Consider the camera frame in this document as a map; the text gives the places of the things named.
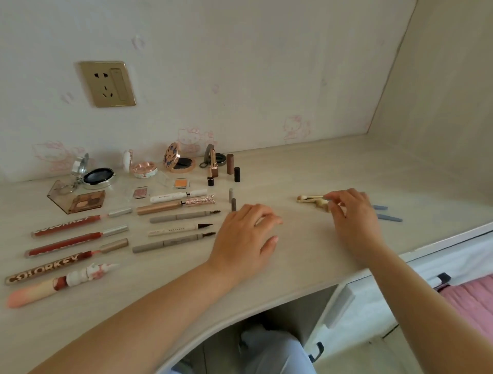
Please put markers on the ornate rose gold lip tube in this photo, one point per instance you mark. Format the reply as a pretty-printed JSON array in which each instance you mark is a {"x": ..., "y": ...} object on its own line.
[{"x": 161, "y": 208}]

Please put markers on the white cabinet door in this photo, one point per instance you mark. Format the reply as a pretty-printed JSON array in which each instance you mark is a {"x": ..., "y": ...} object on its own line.
[{"x": 366, "y": 308}]

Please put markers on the brown lipstick tube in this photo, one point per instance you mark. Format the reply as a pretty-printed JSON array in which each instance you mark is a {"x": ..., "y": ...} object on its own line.
[{"x": 213, "y": 163}]

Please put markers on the gold wall socket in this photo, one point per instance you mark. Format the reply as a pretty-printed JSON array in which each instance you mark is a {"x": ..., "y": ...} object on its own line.
[{"x": 108, "y": 83}]

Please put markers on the pink blue patterned compact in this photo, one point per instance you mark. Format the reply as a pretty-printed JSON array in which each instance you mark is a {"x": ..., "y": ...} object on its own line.
[{"x": 171, "y": 155}]

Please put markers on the person's right hand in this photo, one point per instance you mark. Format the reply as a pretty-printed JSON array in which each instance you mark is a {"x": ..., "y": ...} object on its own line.
[{"x": 358, "y": 227}]

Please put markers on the small dark round compact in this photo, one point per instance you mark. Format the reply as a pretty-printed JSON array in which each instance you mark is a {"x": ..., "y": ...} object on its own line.
[{"x": 208, "y": 152}]

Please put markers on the white grey eyeliner pen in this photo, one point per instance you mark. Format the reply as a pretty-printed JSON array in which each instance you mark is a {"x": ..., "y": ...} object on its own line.
[{"x": 177, "y": 230}]

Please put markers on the white concealer tube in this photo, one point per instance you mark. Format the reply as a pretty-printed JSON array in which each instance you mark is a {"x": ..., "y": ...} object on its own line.
[{"x": 173, "y": 196}]

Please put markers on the brown Colorkey lip gloss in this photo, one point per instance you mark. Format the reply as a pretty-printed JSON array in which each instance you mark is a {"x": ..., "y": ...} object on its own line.
[{"x": 46, "y": 269}]

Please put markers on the person's right forearm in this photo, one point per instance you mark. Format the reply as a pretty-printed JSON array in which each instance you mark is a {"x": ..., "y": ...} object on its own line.
[{"x": 431, "y": 308}]

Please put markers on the pink single eyeshadow pan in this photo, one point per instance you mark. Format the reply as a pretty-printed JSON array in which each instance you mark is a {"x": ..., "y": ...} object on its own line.
[{"x": 139, "y": 192}]

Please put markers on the person's left forearm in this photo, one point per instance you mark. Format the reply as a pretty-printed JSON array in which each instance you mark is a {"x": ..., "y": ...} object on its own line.
[{"x": 135, "y": 327}]

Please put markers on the orange single eyeshadow pan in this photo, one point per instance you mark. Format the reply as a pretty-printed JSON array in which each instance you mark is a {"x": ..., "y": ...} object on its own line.
[{"x": 180, "y": 183}]

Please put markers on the white drawer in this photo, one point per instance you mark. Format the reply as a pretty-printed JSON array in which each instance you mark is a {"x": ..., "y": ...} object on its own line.
[{"x": 466, "y": 254}]

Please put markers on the white floral round compact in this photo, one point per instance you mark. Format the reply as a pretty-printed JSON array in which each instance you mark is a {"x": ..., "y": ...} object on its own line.
[{"x": 144, "y": 169}]

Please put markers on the light wooden table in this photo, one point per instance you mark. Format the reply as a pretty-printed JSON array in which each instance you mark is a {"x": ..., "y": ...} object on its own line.
[{"x": 308, "y": 162}]

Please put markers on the grey slim eyeliner pencil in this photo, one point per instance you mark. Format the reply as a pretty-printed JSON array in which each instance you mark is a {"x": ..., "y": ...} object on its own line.
[{"x": 181, "y": 217}]

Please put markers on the light grey trousers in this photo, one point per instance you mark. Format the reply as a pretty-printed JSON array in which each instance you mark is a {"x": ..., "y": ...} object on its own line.
[{"x": 273, "y": 350}]

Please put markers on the silver round cushion compact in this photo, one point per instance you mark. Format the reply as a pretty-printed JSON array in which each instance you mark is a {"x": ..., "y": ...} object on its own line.
[{"x": 98, "y": 176}]

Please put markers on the person's left hand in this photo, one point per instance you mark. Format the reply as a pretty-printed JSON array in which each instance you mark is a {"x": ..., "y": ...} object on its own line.
[{"x": 240, "y": 246}]

